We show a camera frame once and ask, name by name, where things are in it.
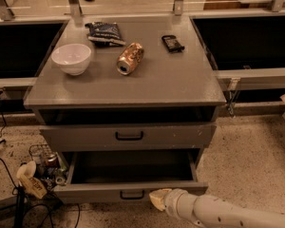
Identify grey drawer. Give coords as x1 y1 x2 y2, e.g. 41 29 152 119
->
55 149 208 203
40 123 217 152

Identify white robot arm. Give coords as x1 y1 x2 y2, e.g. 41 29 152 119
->
149 189 285 228

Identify grey top drawer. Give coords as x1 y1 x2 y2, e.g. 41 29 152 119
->
40 123 217 152

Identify grey drawer cabinet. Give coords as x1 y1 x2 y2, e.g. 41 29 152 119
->
23 14 227 169

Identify beige bottle on floor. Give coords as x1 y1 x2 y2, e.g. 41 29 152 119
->
16 161 48 200

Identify crushed copper soda can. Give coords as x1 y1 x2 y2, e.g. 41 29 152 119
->
117 43 144 75

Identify black snack bar packet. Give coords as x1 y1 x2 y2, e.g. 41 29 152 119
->
161 35 184 53

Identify white bowl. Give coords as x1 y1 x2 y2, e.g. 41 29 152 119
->
51 44 92 76

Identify wire basket with jars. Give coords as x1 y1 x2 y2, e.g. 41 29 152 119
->
28 144 67 190

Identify black floor cable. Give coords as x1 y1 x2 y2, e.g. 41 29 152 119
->
0 88 82 228

